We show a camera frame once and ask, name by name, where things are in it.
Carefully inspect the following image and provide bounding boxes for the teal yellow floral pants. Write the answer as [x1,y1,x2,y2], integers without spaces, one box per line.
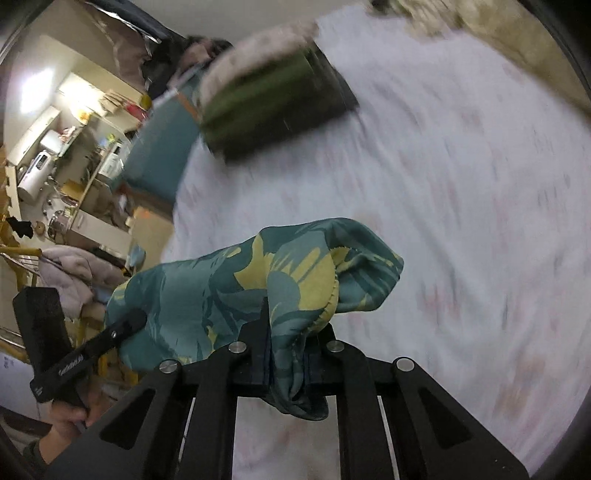
[104,218,404,421]

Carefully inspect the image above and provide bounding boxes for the person's left hand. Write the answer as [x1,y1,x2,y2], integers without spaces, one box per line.
[38,376,112,464]

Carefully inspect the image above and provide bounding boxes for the pink cloth on rack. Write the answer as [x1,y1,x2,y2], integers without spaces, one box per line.
[38,245,126,319]

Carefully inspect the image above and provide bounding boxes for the white appliance on counter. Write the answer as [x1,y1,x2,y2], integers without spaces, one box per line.
[17,150,55,205]

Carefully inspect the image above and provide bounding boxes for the teal pillow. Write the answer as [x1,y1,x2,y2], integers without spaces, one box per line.
[115,69,202,209]

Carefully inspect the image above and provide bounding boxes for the white floral bed sheet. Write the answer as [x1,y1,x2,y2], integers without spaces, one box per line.
[162,6,590,473]

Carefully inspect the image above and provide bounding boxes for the stack of folded green clothes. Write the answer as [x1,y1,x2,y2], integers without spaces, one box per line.
[197,21,359,159]

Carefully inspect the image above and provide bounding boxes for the beige blanket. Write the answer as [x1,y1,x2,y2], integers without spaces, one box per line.
[367,1,590,112]

